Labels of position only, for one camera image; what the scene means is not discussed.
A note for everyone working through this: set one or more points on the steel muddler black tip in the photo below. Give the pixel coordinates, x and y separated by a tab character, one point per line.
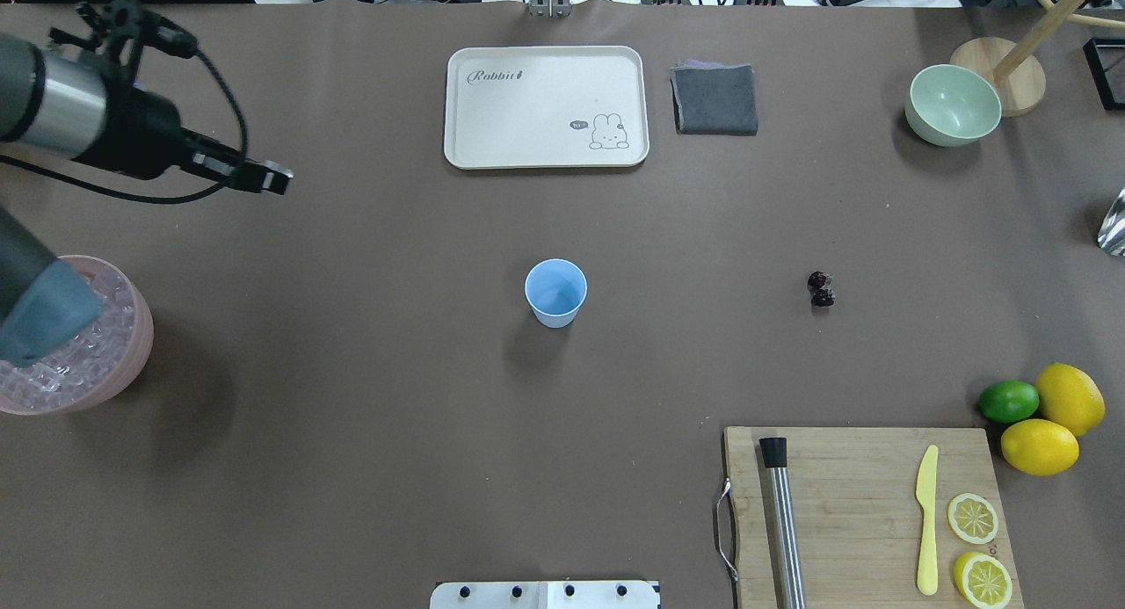
789	581

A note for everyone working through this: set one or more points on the wooden cup tree stand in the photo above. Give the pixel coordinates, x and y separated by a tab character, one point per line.
1012	69

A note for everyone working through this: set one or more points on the silver metal ice scoop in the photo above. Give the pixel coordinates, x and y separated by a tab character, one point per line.
1110	236

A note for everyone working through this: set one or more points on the pink bowl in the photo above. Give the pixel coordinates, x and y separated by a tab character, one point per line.
132	345

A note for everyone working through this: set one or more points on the lemon half slice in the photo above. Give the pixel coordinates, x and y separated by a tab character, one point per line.
983	581
973	519

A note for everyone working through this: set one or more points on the wooden cutting board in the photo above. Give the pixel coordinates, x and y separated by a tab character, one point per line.
856	516

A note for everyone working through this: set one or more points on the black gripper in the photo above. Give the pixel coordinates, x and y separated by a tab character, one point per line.
139	135

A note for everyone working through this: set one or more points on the yellow lemon near lime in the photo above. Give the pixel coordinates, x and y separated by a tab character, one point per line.
1039	447

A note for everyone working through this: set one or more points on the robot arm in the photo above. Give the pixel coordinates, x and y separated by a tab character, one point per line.
92	111

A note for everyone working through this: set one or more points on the pile of ice cubes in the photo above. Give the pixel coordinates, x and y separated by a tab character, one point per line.
97	345

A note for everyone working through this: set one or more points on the folded grey cloth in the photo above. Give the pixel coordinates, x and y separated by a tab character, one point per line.
713	98

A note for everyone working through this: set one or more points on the green lime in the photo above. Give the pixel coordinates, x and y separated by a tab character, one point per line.
1008	402

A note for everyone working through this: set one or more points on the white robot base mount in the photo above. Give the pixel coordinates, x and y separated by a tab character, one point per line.
548	594

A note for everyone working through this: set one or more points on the yellow plastic knife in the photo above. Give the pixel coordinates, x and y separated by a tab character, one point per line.
927	570

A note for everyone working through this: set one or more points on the mint green bowl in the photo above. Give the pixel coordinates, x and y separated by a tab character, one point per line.
949	105

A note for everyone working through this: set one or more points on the cream rabbit tray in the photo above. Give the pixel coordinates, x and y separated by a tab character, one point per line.
545	107

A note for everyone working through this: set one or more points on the light blue plastic cup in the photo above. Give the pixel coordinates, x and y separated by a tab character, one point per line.
555	289

